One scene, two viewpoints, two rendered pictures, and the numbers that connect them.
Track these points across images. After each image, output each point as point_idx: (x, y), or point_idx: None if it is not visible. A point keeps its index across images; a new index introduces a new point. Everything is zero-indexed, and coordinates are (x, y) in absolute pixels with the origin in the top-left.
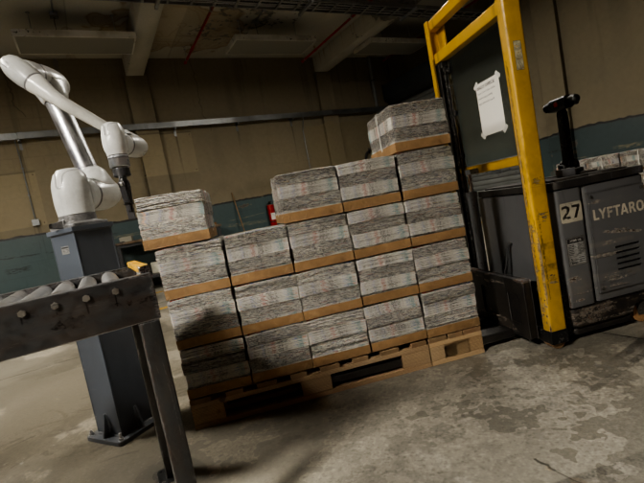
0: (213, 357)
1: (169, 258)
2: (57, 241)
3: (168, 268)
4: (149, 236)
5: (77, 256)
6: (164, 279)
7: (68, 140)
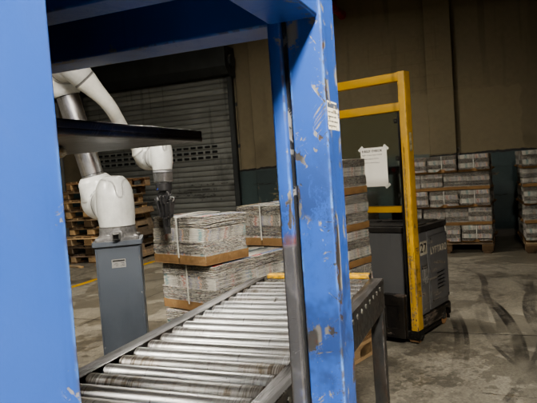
0: None
1: (221, 273)
2: (107, 253)
3: (221, 283)
4: (208, 252)
5: (138, 269)
6: (217, 293)
7: None
